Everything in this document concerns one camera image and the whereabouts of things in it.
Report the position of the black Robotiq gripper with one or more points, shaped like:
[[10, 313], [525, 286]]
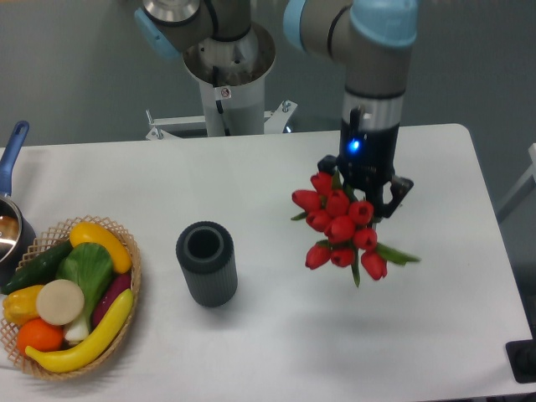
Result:
[[366, 161]]

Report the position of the red tulip bouquet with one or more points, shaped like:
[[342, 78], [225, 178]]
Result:
[[347, 223]]

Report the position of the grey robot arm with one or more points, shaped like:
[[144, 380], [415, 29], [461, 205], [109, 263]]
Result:
[[372, 40]]

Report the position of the white furniture leg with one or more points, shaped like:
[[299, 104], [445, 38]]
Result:
[[521, 189]]

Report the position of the dark grey ribbed vase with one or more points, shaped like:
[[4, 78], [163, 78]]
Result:
[[205, 253]]

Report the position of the black device at table edge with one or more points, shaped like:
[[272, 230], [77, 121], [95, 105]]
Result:
[[521, 356]]

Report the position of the purple sweet potato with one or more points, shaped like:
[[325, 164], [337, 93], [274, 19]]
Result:
[[117, 286]]

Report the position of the yellow squash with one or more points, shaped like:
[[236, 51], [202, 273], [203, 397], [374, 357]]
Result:
[[87, 232]]

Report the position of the green bok choy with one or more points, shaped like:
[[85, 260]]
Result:
[[89, 266]]

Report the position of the yellow banana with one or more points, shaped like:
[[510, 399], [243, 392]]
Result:
[[86, 352]]

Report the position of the woven wicker basket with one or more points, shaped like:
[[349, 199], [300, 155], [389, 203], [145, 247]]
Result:
[[53, 236]]

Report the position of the beige round disc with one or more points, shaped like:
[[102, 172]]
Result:
[[60, 302]]

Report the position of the green cucumber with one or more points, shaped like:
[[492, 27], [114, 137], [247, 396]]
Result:
[[40, 270]]

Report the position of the orange fruit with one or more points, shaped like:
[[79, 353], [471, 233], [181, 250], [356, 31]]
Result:
[[40, 335]]

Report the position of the yellow bell pepper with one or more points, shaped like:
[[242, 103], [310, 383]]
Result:
[[21, 306]]

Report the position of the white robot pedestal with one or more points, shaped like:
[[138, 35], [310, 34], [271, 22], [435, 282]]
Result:
[[231, 80]]

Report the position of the blue handled saucepan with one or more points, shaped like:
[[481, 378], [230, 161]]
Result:
[[16, 232]]

